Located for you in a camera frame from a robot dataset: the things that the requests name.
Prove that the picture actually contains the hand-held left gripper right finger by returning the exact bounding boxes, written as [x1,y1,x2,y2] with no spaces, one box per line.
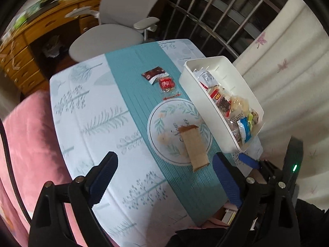
[213,152,301,247]

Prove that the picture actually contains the red round snack packet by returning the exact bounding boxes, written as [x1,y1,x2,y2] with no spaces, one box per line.
[157,76,182,101]

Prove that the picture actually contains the white flower-print curtain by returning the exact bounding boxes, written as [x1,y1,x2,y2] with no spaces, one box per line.
[233,0,329,211]

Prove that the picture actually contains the white plastic bin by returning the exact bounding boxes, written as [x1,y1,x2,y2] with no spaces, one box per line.
[178,56,265,153]

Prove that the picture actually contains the grey office chair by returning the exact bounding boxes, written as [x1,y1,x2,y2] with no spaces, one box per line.
[68,0,171,63]

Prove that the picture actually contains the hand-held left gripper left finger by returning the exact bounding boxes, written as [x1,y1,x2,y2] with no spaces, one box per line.
[28,151,119,247]

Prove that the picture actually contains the person's right forearm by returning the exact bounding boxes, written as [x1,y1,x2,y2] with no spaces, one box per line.
[293,198,329,247]

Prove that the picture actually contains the wooden desk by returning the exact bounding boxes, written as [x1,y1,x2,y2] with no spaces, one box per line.
[0,0,103,96]

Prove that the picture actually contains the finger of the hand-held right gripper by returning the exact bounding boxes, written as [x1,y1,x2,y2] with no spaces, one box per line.
[239,154,279,183]

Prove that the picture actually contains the stack of paper books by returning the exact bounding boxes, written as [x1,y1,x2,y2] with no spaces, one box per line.
[221,206,257,231]

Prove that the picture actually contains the pink blanket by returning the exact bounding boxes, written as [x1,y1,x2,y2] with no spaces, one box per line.
[0,91,121,247]

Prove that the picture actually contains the brown paper packet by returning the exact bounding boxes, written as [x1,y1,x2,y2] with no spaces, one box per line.
[177,125,210,173]

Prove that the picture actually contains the person's dark clothing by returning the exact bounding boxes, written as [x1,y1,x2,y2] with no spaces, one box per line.
[167,226,232,247]

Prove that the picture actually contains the dark brown snack packet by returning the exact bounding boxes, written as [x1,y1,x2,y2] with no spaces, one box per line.
[141,66,167,85]

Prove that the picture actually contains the white plastic bag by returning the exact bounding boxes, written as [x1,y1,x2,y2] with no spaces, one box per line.
[42,35,63,57]

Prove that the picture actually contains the silver foil packet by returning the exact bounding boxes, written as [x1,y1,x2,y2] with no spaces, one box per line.
[194,68,215,86]

